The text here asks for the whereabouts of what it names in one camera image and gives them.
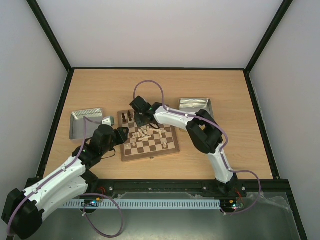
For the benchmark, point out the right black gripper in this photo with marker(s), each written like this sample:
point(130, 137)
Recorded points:
point(143, 118)

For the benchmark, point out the dark chess pieces row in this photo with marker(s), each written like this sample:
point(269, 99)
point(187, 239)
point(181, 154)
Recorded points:
point(127, 117)

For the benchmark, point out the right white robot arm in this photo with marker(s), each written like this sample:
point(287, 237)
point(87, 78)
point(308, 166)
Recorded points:
point(205, 134)

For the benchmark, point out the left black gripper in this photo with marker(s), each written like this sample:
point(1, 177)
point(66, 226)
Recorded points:
point(122, 138)

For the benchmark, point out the silver metal tin lid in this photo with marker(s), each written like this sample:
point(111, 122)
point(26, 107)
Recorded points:
point(79, 118)

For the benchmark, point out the light blue cable duct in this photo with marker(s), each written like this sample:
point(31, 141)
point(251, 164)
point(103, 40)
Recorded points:
point(145, 204)

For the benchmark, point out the yellow metal tin box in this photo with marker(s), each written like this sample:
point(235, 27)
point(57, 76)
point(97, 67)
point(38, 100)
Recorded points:
point(196, 104)

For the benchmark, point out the pile of white pieces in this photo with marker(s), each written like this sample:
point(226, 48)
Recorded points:
point(146, 133)

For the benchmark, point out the black mounting rail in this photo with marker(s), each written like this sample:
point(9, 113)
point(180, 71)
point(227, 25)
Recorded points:
point(207, 188)

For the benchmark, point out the wooden chess board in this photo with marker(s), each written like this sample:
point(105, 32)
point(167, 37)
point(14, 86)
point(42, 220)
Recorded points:
point(148, 149)

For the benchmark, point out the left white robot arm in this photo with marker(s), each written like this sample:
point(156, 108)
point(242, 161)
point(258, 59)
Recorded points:
point(25, 210)

